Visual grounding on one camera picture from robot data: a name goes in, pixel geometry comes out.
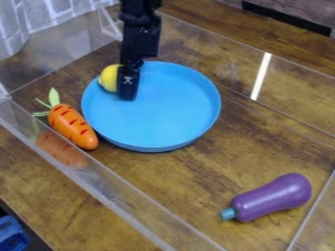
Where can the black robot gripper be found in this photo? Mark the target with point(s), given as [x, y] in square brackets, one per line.
[141, 30]

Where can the yellow toy lemon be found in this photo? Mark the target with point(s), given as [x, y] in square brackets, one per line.
[108, 77]

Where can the blue round tray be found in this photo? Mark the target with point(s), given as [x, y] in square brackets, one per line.
[175, 109]

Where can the orange toy carrot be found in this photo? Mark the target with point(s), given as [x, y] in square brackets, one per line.
[67, 121]

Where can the purple toy eggplant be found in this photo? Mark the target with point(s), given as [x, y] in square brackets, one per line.
[284, 193]

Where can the blue plastic crate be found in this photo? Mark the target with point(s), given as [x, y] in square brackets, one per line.
[13, 237]

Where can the clear acrylic corner bracket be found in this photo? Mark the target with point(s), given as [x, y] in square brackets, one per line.
[108, 25]

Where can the clear acrylic barrier wall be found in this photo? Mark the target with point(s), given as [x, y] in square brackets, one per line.
[156, 202]

